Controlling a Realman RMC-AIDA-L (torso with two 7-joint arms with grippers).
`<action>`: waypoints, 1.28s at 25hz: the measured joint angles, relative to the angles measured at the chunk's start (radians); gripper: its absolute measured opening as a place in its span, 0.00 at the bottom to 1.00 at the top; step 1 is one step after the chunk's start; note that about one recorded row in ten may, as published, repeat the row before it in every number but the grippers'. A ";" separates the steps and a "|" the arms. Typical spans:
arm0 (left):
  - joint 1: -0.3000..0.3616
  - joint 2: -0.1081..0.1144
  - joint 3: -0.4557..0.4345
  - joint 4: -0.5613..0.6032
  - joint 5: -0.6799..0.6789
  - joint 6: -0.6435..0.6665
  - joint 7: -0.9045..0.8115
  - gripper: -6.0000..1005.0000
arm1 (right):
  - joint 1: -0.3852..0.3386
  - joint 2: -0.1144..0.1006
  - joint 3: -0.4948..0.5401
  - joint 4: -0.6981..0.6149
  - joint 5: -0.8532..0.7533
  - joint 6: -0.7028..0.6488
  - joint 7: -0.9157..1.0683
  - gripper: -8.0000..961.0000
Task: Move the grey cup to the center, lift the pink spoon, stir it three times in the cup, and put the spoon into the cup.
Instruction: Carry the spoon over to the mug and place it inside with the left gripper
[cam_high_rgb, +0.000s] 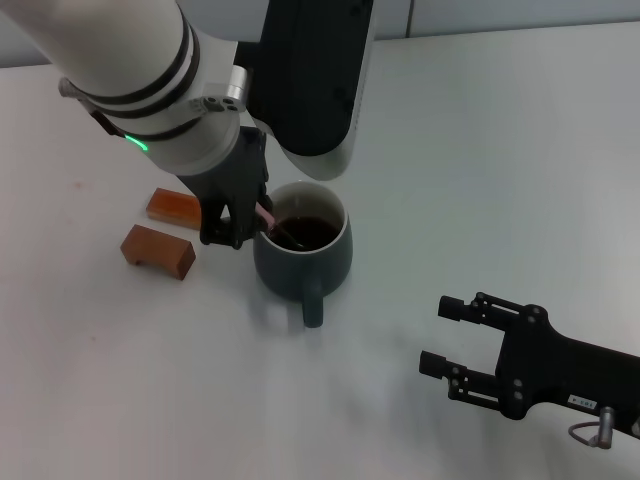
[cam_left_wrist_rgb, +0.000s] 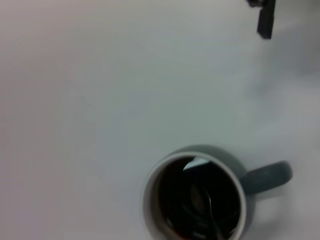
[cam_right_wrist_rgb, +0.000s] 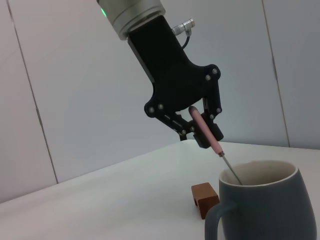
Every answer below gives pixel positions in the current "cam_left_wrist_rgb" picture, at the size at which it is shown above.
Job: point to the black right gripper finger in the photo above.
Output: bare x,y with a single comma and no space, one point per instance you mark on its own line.
266,20

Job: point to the dark grey ceramic mug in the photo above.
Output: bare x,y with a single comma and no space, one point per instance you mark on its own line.
265,177

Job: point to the dark coffee liquid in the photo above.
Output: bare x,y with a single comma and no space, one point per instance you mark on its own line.
180,195

